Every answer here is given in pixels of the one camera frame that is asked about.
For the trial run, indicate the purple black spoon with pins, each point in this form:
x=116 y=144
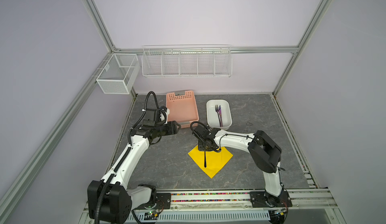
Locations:
x=205 y=159

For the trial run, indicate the purple black fork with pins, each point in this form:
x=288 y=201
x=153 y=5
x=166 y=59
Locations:
x=216 y=109

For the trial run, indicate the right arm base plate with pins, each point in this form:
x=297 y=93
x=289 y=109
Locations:
x=264 y=199

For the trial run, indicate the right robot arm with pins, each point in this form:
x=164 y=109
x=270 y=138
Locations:
x=265 y=153

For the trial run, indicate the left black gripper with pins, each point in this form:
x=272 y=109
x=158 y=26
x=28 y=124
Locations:
x=172 y=129

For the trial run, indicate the aluminium front rail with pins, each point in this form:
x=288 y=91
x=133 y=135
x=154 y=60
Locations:
x=232 y=200

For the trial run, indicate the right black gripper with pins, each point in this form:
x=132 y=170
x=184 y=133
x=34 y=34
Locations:
x=200 y=148

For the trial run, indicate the purple black knife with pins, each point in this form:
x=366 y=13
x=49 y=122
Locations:
x=220 y=115

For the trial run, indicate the yellow paper napkin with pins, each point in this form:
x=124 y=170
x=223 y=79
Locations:
x=215 y=161

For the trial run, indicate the white mesh wall box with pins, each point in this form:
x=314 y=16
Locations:
x=119 y=74

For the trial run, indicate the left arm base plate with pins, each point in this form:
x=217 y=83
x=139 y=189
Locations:
x=159 y=201

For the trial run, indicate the white wire wall shelf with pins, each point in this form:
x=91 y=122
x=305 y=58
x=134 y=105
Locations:
x=208 y=60

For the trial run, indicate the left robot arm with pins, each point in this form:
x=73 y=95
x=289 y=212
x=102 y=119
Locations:
x=109 y=199

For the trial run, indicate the white oval tray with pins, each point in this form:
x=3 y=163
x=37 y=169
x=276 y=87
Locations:
x=212 y=118

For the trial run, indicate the white vented cable duct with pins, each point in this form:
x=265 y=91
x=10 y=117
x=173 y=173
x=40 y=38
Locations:
x=204 y=217

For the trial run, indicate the pink plastic basket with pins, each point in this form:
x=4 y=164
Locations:
x=183 y=107

